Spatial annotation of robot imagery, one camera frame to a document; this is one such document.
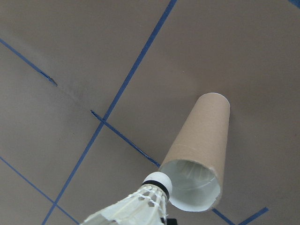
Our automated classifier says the brown cardboard tube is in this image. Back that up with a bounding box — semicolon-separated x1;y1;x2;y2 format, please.
158;92;231;213

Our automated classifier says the white feather shuttlecock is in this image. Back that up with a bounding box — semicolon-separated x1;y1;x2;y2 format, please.
81;172;173;225
174;161;215;188

